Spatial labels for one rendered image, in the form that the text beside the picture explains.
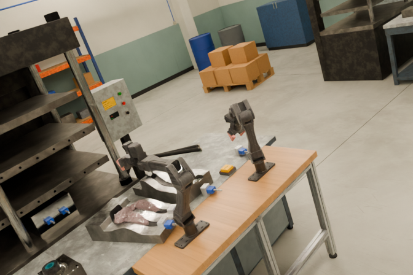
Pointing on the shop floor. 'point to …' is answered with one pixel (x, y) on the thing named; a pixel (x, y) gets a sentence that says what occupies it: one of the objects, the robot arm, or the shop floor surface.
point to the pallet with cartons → (236, 67)
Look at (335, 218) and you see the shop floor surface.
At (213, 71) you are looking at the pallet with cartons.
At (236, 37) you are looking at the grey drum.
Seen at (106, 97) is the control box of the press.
